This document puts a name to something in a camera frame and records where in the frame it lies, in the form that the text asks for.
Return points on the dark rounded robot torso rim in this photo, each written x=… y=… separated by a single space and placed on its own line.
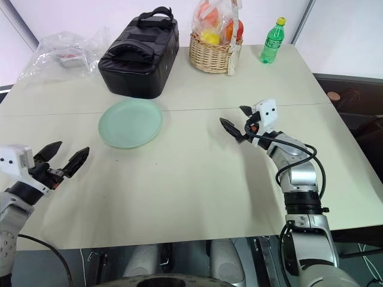
x=167 y=281

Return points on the green plastic bottle yellow cap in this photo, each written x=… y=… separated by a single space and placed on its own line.
x=270 y=45

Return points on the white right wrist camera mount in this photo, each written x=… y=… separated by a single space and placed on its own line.
x=267 y=113

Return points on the woven wicker basket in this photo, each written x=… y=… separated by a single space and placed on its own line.
x=209 y=56

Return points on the pink orange peach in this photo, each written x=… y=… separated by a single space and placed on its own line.
x=208 y=15

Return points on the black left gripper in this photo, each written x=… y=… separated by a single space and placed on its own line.
x=45 y=175

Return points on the clear plastic fruit bag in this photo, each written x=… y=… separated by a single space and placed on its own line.
x=209 y=18

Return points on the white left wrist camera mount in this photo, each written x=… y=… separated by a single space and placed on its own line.
x=12 y=161

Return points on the white ribbon strip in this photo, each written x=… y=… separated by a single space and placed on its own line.
x=235 y=56

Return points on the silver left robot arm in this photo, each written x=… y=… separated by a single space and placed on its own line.
x=9 y=215

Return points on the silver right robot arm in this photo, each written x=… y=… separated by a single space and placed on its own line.
x=302 y=176

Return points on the grey aluminium frame post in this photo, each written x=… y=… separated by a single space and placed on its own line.
x=302 y=21
x=19 y=25

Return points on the yellow lemon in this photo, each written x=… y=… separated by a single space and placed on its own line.
x=211 y=37

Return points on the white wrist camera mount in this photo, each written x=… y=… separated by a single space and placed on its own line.
x=267 y=113
x=12 y=161

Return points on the crumpled clear plastic bag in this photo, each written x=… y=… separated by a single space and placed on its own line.
x=48 y=53

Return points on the pale green round plate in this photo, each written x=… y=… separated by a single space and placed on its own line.
x=130 y=124

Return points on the small grey red box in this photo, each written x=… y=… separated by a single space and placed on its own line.
x=70 y=59

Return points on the dark side table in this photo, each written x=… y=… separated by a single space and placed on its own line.
x=356 y=98

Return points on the brown round disc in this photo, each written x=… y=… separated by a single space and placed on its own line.
x=333 y=95

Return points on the silver robot leg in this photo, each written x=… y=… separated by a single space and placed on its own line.
x=226 y=260

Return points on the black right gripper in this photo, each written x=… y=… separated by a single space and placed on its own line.
x=255 y=117

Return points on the black padded carry bag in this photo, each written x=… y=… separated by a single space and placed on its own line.
x=140 y=65

